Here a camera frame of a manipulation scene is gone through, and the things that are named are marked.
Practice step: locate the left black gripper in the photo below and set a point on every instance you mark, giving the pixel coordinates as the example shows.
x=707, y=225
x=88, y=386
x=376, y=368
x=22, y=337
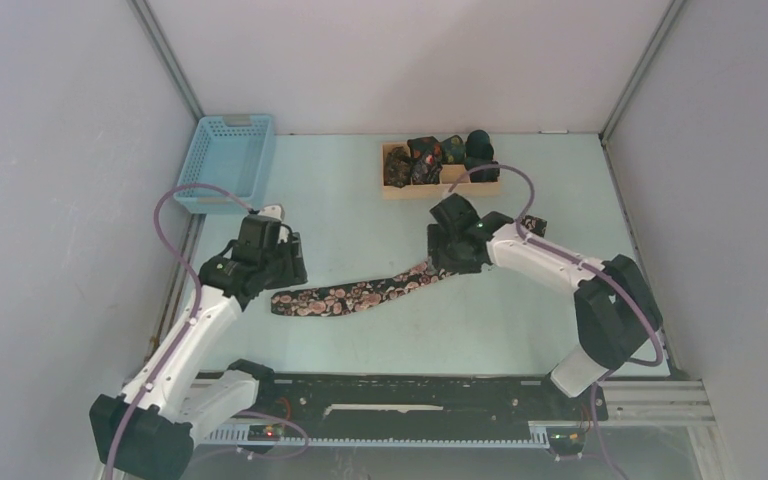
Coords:
x=294, y=272

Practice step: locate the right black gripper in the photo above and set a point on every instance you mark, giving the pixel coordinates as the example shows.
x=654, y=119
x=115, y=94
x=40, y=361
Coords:
x=437, y=241

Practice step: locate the rose patterned necktie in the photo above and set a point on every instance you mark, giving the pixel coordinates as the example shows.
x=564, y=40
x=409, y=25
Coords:
x=355, y=297

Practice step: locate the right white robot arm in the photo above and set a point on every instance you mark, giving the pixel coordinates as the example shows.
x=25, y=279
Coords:
x=615, y=310

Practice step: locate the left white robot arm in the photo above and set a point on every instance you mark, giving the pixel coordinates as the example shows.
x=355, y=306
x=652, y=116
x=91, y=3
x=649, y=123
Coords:
x=151, y=429

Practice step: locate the wooden tray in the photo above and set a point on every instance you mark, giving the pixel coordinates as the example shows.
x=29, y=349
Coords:
x=449, y=175

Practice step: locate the rolled green patterned tie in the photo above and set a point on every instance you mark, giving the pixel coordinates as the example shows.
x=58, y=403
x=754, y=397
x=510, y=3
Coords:
x=453, y=150

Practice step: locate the rolled red floral tie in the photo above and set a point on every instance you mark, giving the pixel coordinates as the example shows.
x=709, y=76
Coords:
x=426, y=160

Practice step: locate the rolled dark paisley tie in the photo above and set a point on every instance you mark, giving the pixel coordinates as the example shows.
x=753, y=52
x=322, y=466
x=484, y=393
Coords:
x=397, y=168

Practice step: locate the blue plastic basket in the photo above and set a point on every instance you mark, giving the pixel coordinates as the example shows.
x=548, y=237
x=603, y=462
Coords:
x=234, y=153

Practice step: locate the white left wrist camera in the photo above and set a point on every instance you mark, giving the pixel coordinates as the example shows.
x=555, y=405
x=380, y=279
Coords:
x=273, y=211

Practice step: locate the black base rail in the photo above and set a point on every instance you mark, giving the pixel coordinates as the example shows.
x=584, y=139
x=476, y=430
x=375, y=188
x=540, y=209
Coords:
x=422, y=410

